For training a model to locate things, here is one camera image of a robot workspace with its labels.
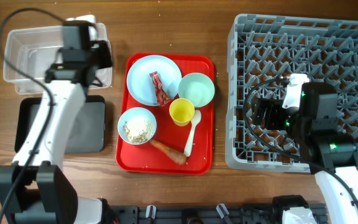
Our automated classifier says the red snack wrapper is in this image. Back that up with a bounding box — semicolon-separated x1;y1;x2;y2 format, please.
149;72;173;106

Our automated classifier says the yellow plastic cup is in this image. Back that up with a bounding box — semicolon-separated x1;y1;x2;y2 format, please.
169;98;195;126

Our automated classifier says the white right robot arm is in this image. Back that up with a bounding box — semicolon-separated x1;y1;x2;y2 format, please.
263;82;358;223

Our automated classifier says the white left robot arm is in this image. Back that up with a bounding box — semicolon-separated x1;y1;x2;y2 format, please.
0;21;112;223

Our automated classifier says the grey dishwasher rack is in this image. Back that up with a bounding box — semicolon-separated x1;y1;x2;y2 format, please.
225;14;358;172

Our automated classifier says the clear plastic bin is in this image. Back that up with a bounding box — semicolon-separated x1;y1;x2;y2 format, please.
3;25;112;95

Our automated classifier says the large light blue plate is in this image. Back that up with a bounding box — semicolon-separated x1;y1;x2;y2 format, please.
126;55;182;106

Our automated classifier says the white plastic spoon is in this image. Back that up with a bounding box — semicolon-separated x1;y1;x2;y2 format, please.
183;110;201;157

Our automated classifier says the black plastic bin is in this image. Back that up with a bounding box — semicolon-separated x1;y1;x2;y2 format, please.
14;95;106;154

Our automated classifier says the mint green bowl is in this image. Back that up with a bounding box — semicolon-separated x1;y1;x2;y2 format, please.
178;73;215;108

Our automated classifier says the small blue bowl with food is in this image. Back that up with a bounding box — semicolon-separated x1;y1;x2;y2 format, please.
117;107;157;145

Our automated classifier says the orange carrot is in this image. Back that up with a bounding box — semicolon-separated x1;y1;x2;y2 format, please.
149;139;187;165

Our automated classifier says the red serving tray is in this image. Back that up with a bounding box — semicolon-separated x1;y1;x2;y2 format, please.
116;52;215;175

